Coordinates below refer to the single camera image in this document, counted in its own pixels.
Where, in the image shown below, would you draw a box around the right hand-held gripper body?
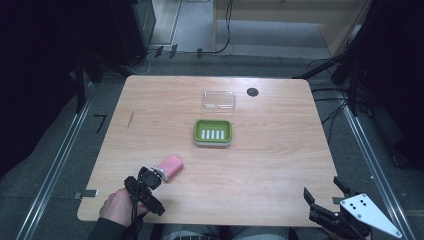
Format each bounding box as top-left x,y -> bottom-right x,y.
308,192 -> 404,240

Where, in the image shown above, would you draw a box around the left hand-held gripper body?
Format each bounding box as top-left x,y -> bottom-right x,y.
123,166 -> 166,217

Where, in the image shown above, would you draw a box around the pink soap bar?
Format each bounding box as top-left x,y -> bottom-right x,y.
155,153 -> 185,183

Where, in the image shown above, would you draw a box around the person's left hand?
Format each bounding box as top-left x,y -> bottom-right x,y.
98,187 -> 150,228

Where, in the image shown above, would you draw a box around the green soap dish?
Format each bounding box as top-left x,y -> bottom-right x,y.
192,118 -> 234,148

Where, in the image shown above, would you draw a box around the clear plastic lid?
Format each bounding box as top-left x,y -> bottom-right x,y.
201,90 -> 237,114

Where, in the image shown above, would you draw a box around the black tripod stand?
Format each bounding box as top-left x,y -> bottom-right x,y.
293,0 -> 381,118

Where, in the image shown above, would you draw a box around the black cabinet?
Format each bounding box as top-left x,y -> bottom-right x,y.
109,0 -> 158,67

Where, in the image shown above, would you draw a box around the wooden shelf unit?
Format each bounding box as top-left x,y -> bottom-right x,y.
212,0 -> 372,58

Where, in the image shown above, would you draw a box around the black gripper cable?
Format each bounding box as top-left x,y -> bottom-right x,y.
130,173 -> 142,240

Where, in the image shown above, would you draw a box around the metal floor rail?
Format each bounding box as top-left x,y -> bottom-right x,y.
15,99 -> 94,240
342,105 -> 418,240

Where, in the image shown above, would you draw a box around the metal table bracket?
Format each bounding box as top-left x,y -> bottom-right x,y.
73,188 -> 100,201

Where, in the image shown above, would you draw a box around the black floor cables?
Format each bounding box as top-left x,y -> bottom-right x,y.
306,56 -> 354,143

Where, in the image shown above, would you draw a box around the white floor cable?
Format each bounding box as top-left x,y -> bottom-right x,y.
127,49 -> 158,76

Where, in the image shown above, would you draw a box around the black hanging cable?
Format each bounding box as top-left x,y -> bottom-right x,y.
201,0 -> 234,56

